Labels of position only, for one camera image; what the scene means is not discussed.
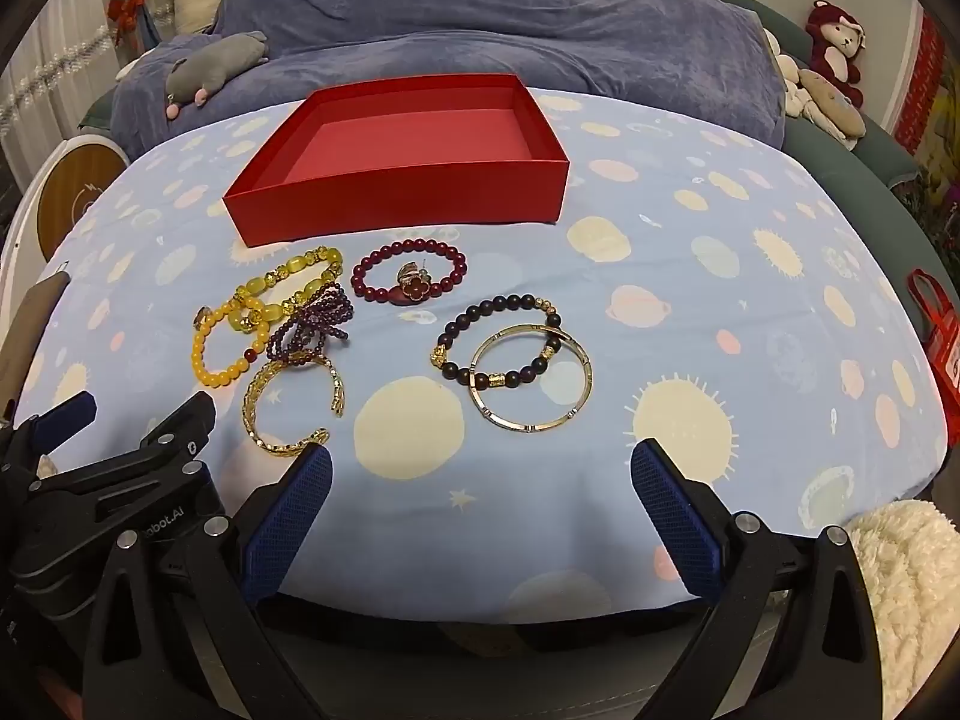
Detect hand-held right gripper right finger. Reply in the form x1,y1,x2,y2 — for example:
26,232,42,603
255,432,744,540
634,439,882,720

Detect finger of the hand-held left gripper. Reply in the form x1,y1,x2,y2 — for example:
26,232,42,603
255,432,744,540
112,391,217,482
0,391,98,466

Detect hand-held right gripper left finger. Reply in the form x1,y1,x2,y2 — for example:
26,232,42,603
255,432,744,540
82,444,333,720

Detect small yellow bead bracelet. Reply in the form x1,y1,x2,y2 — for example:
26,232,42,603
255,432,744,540
191,298,272,389

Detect thin gold bangle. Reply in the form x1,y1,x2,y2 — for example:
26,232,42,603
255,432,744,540
468,322,593,432

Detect purple bead wrap bracelet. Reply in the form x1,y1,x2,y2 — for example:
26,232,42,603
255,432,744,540
264,286,355,362

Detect large yellow bead bracelet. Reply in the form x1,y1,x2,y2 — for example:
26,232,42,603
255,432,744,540
234,246,344,323

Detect dark bead bracelet gold charms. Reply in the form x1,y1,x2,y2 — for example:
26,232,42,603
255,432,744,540
430,296,563,391

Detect dark red bead bracelet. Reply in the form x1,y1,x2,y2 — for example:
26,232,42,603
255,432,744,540
352,238,467,306

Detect red cardboard box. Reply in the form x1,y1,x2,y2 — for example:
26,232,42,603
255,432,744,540
223,73,571,248

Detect planet print bed sheet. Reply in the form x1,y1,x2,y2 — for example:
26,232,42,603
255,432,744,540
15,86,952,620

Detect round wooden white device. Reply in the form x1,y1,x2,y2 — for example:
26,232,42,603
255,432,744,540
0,131,132,278

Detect white fluffy cloth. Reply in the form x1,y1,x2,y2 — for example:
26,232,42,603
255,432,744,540
847,499,960,698

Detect red bag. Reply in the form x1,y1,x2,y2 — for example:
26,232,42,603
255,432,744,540
907,268,960,398

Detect grey plush toy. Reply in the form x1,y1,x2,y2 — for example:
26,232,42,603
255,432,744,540
163,31,269,119

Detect green sofa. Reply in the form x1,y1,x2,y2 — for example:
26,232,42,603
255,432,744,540
712,0,960,361

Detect potted plant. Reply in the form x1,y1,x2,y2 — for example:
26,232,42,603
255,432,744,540
896,165,960,241

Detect cookie plush pillow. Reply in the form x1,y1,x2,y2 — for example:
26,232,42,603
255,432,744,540
799,69,865,151

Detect small white plush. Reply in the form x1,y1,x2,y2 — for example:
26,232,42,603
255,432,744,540
765,28,807,121

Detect red monkey plush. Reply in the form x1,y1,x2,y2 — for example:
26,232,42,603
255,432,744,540
806,0,867,107

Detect blue blanket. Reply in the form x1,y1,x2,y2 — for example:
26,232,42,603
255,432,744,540
111,0,787,158

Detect red wall banner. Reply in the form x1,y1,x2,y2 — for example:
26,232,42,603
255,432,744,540
892,15,947,158

